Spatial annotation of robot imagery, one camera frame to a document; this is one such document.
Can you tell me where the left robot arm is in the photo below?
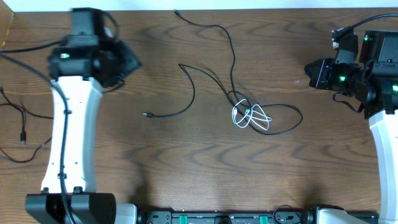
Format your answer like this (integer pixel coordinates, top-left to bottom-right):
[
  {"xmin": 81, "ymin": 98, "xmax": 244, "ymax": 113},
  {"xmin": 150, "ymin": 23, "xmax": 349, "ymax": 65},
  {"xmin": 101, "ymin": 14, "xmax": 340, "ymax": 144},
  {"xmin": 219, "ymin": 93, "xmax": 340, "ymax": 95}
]
[{"xmin": 25, "ymin": 8, "xmax": 141, "ymax": 223}]

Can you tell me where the black USB cable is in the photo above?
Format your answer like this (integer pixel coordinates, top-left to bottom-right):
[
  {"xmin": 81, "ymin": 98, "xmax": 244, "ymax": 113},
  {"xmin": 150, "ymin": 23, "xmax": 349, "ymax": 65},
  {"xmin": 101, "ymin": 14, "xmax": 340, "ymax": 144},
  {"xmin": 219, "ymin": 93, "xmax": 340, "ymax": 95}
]
[{"xmin": 0, "ymin": 86, "xmax": 53, "ymax": 164}]

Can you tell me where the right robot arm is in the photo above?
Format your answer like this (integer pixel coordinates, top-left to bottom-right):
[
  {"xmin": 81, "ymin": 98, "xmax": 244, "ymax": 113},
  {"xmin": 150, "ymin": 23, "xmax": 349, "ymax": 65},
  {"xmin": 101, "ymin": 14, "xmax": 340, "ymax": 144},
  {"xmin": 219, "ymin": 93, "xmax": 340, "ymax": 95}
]
[{"xmin": 304, "ymin": 27, "xmax": 397, "ymax": 223}]

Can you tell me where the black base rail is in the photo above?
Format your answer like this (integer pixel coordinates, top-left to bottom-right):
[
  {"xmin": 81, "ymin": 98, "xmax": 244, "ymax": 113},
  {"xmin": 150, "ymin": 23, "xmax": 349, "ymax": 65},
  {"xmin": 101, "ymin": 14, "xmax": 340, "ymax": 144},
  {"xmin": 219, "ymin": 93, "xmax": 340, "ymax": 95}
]
[{"xmin": 136, "ymin": 210, "xmax": 380, "ymax": 224}]

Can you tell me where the white USB cable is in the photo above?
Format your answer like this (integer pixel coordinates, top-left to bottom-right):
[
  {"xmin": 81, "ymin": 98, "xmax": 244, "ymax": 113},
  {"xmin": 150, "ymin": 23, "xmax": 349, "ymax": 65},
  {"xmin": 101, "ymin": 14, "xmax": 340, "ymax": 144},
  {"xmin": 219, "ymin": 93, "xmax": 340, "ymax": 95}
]
[{"xmin": 231, "ymin": 98, "xmax": 273, "ymax": 131}]

